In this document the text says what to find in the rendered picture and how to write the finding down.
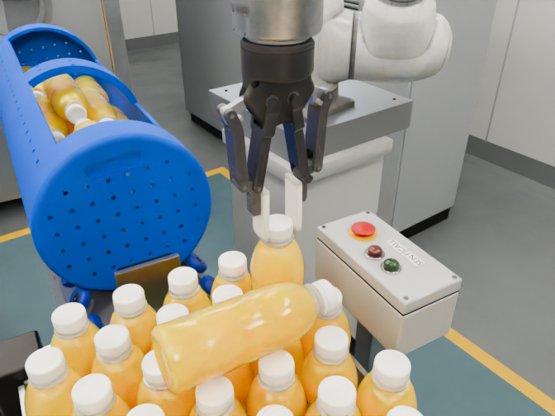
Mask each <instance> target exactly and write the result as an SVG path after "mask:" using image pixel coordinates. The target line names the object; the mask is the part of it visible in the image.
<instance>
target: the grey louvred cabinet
mask: <svg viewBox="0 0 555 416"><path fill-rule="evenodd" d="M435 2H436V13H438V14H441V15H443V16H444V17H445V19H446V20H447V21H448V23H449V25H450V29H451V31H452V34H453V40H452V46H451V50H450V54H449V57H448V61H447V63H446V65H445V66H444V68H443V69H442V70H440V71H439V72H438V73H437V74H435V75H434V76H432V77H429V78H425V79H422V80H419V81H415V82H410V83H370V82H363V81H360V82H363V83H367V84H369V85H372V86H374V87H378V88H381V89H383V90H386V91H388V92H392V93H395V94H397V95H399V96H402V97H406V98H408V99H411V100H413V107H412V112H411V118H410V128H407V129H404V130H400V131H397V132H395V133H392V134H389V135H385V136H387V137H389V138H391V139H393V144H392V150H391V153H390V154H386V155H384V158H383V165H382V178H381V185H380V191H379V199H378V206H377V217H378V218H380V219H381V220H383V221H384V222H385V223H387V224H388V225H390V226H391V227H392V228H393V229H395V230H396V231H397V232H399V233H400V234H402V235H403V236H404V237H406V238H407V239H408V238H409V237H411V236H413V235H415V234H418V233H419V232H421V231H423V230H425V229H428V228H429V227H431V226H433V225H436V224H437V223H439V222H441V221H443V220H446V219H447V218H448V213H449V208H450V207H451V206H453V205H454V202H455V197H456V193H457V189H458V182H459V178H460V174H461V170H462V165H463V159H464V154H465V151H466V147H467V140H468V136H469V131H470V127H471V123H472V116H473V112H474V108H475V104H476V100H477V93H478V88H479V85H480V81H481V74H482V70H483V65H484V62H485V57H486V50H487V46H488V42H489V38H490V34H491V27H492V23H493V19H494V15H495V11H496V4H497V0H435ZM175 4H176V13H177V21H178V38H179V46H180V55H181V63H182V71H183V87H184V96H185V104H186V110H188V111H189V112H191V118H192V121H193V122H195V123H197V124H198V125H199V126H201V127H202V128H204V129H206V130H208V131H209V132H211V133H212V134H213V135H215V136H217V137H218V138H220V139H222V129H224V124H223V123H221V122H220V121H218V120H217V119H215V118H213V117H212V116H211V110H210V98H209V90H211V89H215V88H219V87H225V86H230V85H233V84H237V83H242V82H243V78H242V73H241V58H240V41H241V39H242V38H243V37H242V36H240V35H237V34H236V33H235V32H234V31H233V27H232V10H231V0H175ZM222 140H223V139H222Z"/></svg>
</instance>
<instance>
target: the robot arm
mask: <svg viewBox="0 0 555 416"><path fill-rule="evenodd" d="M231 10H232V27H233V31H234V32H235V33H236V34H237V35H240V36H242V37H243V38H242V39H241V41H240V58H241V73H242V78H243V83H242V87H241V89H240V92H239V97H238V98H236V99H235V100H234V101H232V102H231V103H229V104H228V105H226V104H224V103H221V104H219V105H218V106H217V108H216V110H217V113H218V115H219V117H220V118H221V120H222V122H223V124H224V129H225V143H226V150H227V158H228V165H229V173H230V182H231V183H232V184H233V185H234V186H235V187H236V188H237V189H238V190H239V191H240V192H243V193H244V192H246V194H247V209H248V211H249V213H250V214H251V215H252V216H253V227H254V232H255V233H256V234H257V235H258V236H259V237H260V238H261V239H262V240H263V241H264V242H268V241H269V190H268V189H267V188H265V187H264V186H263V185H264V180H265V175H266V170H267V165H268V156H269V150H270V144H271V139H272V137H273V136H274V135H275V130H276V126H278V125H281V124H282V125H283V129H284V134H285V139H286V144H287V152H288V157H289V163H290V168H291V171H292V172H293V175H292V174H291V173H290V172H289V173H285V215H286V216H288V217H290V218H291V219H292V222H293V229H294V230H295V231H297V232H298V231H301V217H302V202H303V201H306V198H307V183H310V182H312V180H313V177H312V176H311V174H312V173H313V172H316V173H318V172H319V171H321V169H322V168H323V159H324V152H325V136H326V127H327V120H328V116H331V115H333V114H335V113H337V112H339V111H342V110H343V109H346V108H350V107H353V106H354V103H355V100H354V99H353V98H350V97H344V96H341V95H339V82H343V81H347V80H357V81H363V82H370V83H410V82H415V81H419V80H422V79H425V78H429V77H432V76H434V75H435V74H437V73H438V72H439V71H440V70H442V69H443V68H444V66H445V65H446V63H447V61H448V57H449V54H450V50H451V46H452V40H453V34H452V31H451V29H450V25H449V23H448V21H447V20H446V19H445V17H444V16H443V15H441V14H438V13H436V2H435V0H365V3H364V6H363V10H362V11H361V12H354V11H351V10H349V9H346V8H344V0H231ZM245 108H246V109H247V110H248V111H249V113H250V114H251V115H252V116H251V122H250V127H251V130H252V132H251V138H250V144H249V154H248V160H247V158H246V149H245V140H244V128H243V126H242V124H241V122H243V121H244V109H245ZM305 123H306V138H304V132H303V128H305Z"/></svg>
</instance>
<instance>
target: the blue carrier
mask: <svg viewBox="0 0 555 416"><path fill-rule="evenodd" d="M66 41H67V43H65V42H66ZM54 44H55V45H54ZM42 46H44V48H42ZM31 49H32V50H31ZM80 50H81V52H79V51H80ZM18 51H21V52H20V53H19V52H18ZM69 53H70V54H69ZM57 55H58V56H57ZM46 57H47V58H48V59H46ZM35 59H36V61H34V60H35ZM23 62H25V63H24V64H23ZM21 66H31V67H32V68H31V69H29V70H28V71H26V72H25V73H24V71H23V69H22V67H21ZM66 73H67V74H68V75H70V76H71V77H72V78H73V79H74V80H75V79H76V78H77V77H79V76H81V75H89V76H91V77H93V78H95V79H96V80H97V82H98V83H99V84H100V85H101V87H102V88H103V89H104V90H105V92H106V93H107V95H108V96H109V101H110V103H111V105H112V106H116V107H118V108H119V109H121V111H122V112H123V113H124V114H125V115H126V117H127V118H128V119H129V120H113V121H103V122H98V123H96V124H92V125H88V126H86V127H83V128H82V129H80V130H76V131H74V132H73V133H72V134H70V135H68V136H66V137H65V138H63V139H62V140H61V141H60V142H59V143H57V142H56V140H55V137H54V135H53V133H52V131H51V129H50V127H49V125H48V122H47V120H46V118H45V116H44V114H43V112H42V110H41V108H40V105H39V103H38V101H37V100H36V96H35V94H34V93H33V91H32V89H31V86H32V87H33V88H34V87H36V86H37V85H38V84H40V83H42V82H44V81H45V80H47V79H49V78H53V77H55V76H58V75H61V74H66ZM75 74H76V75H75ZM0 118H1V122H2V127H3V130H4V134H5V136H6V140H7V146H8V149H9V152H10V155H11V159H12V164H13V167H14V171H15V174H16V178H17V183H18V186H19V190H20V193H21V198H22V202H23V205H24V208H25V212H26V218H27V220H28V224H29V227H30V231H31V236H32V239H33V242H34V245H35V247H36V250H37V252H38V254H39V255H40V257H41V259H42V260H43V261H44V263H45V264H46V265H47V267H48V268H49V269H50V270H51V271H52V272H54V273H55V274H56V275H58V276H59V277H61V278H62V279H64V280H66V281H68V282H70V283H72V284H74V285H76V286H80V287H83V288H86V289H90V290H95V291H115V290H116V289H117V286H116V279H115V275H114V272H116V270H117V269H118V268H121V267H126V266H129V265H131V264H135V263H138V262H143V261H145V260H148V259H151V258H156V257H158V256H161V255H164V254H167V253H171V254H174V253H178V255H179V257H180V263H182V262H183V261H184V260H185V259H186V258H187V257H188V256H189V255H190V254H191V252H192V251H193V250H194V248H195V247H196V246H197V245H198V243H199V242H200V240H201V238H202V236H203V234H204V232H205V230H206V227H207V224H208V221H209V218H210V213H211V188H210V184H209V182H208V179H207V176H206V173H205V171H204V169H203V168H202V166H201V164H200V163H199V162H198V161H197V159H196V158H195V157H194V156H193V155H192V154H191V152H190V151H189V150H188V149H187V148H186V147H185V146H184V145H183V144H182V143H181V142H180V141H179V140H178V139H177V138H175V137H174V136H173V135H171V134H170V133H169V132H167V131H166V130H164V129H163V128H162V127H161V126H160V125H159V124H158V123H157V122H156V121H155V120H154V119H153V118H152V116H151V115H150V114H149V113H148V112H147V111H146V110H145V109H144V108H143V107H142V106H141V105H140V104H139V103H138V102H137V100H136V98H135V96H134V95H133V93H132V92H131V91H130V89H129V88H128V87H127V86H126V85H125V84H124V83H123V82H122V81H121V80H120V79H119V78H118V77H117V76H116V75H115V74H114V73H112V72H111V71H110V70H108V69H106V68H105V67H104V66H103V65H102V64H101V63H100V62H99V61H98V60H97V58H96V56H95V55H94V53H93V52H92V51H91V50H90V49H89V47H88V46H87V45H86V44H85V43H84V42H83V41H82V40H81V39H80V38H78V37H77V36H76V35H75V34H74V33H72V32H70V31H68V30H66V29H64V28H62V27H59V26H55V25H51V24H44V23H36V24H29V25H25V26H20V27H18V28H16V29H15V30H13V31H10V32H9V33H8V34H6V35H5V36H4V37H3V38H2V39H1V40H0ZM85 185H86V186H85Z"/></svg>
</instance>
